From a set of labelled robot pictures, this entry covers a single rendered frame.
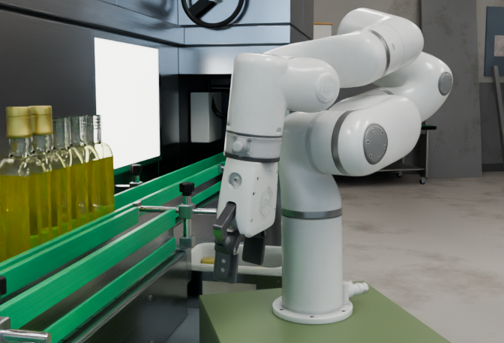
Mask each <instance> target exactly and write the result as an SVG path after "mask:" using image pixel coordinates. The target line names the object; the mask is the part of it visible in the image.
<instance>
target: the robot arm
mask: <svg viewBox="0 0 504 343"><path fill-rule="evenodd" d="M423 46H424V38H423V35H422V32H421V30H420V29H419V28H418V26H417V25H416V24H414V23H413V22H411V21H409V20H406V19H404V18H402V17H397V16H394V15H391V14H386V13H383V12H380V11H375V10H372V9H369V8H358V9H355V10H353V11H350V12H349V13H348V14H347V15H346V16H345V17H344V18H343V19H342V21H341V22H340V25H339V27H338V31H337V35H335V36H330V37H327V38H320V39H316V40H312V41H303V42H299V43H295V44H289V45H286V46H282V47H278V48H276V49H273V50H269V51H267V52H265V53H252V52H248V53H240V54H238V55H237V56H236V57H235V59H234V62H233V66H232V79H231V86H230V94H229V108H228V116H227V124H226V137H225V145H224V153H223V155H224V156H226V157H227V158H226V163H225V167H224V171H223V178H222V182H221V187H220V196H219V202H218V208H217V220H216V222H215V223H214V226H213V231H214V243H215V245H214V250H215V257H214V272H213V278H214V279H215V280H218V281H223V282H226V283H230V284H234V283H236V281H237V274H238V267H239V254H237V253H236V252H237V251H238V248H239V244H240V242H241V240H242V236H243V234H244V245H243V252H242V260H243V261H244V262H248V263H254V264H257V265H262V264H263V261H264V255H265V248H266V238H264V237H266V236H267V234H268V227H270V226H272V225H273V223H274V221H275V210H276V200H277V189H278V173H279V179H280V200H281V262H282V296H281V297H278V298H277V299H276V300H275V301H274V302H273V304H272V309H273V312H274V314H275V315H276V316H278V317H279V318H281V319H283V320H286V321H289V322H293V323H300V324H310V325H319V324H328V323H336V322H339V321H342V320H345V319H347V318H348V317H349V316H350V315H351V314H352V312H353V304H352V303H351V302H350V301H349V299H350V298H352V297H353V296H354V295H361V294H363V293H367V292H368V285H367V284H366V283H365V282H364V283H361V284H360V283H355V284H353V283H352V282H351V281H343V253H342V214H343V210H342V199H341V193H340V191H339V188H338V186H337V183H336V181H335V179H334V177H333V175H332V174H334V175H343V176H366V175H369V174H372V173H374V172H377V171H378V170H381V169H382V168H384V167H386V166H388V165H390V164H392V163H394V162H395V161H397V160H399V159H401V158H402V157H404V156H406V155H407V154H409V153H410V152H411V151H412V149H413V148H414V147H415V145H416V143H417V141H418V139H419V136H420V133H421V128H422V122H423V121H425V120H426V119H428V118H430V117H431V116H432V115H433V114H434V113H435V112H436V111H437V110H438V109H439V108H440V107H441V106H442V105H443V103H444V102H445V100H446V98H447V97H448V96H449V93H450V91H451V89H452V83H453V76H452V72H451V70H450V69H449V67H448V66H447V65H446V64H445V63H444V62H442V61H441V60H439V59H438V58H436V57H434V56H432V55H430V54H427V53H423V52H422V50H423ZM367 84H373V85H376V86H380V87H379V88H375V89H371V90H370V91H367V92H364V93H361V94H360V95H356V96H353V97H350V98H346V99H343V100H341V101H339V102H337V103H336V104H334V105H333V106H332V107H330V106H331V105H332V104H333V103H334V102H335V100H336V99H337V97H338V94H339V90H340V88H349V87H358V86H365V85H367ZM329 107H330V108H329ZM328 108H329V109H328ZM326 109H328V110H326ZM285 110H293V111H298V112H294V113H290V114H289V115H287V116H285ZM232 227H236V228H238V230H235V229H232ZM227 235H230V236H234V237H235V238H234V240H233V242H231V240H230V237H229V236H227Z"/></svg>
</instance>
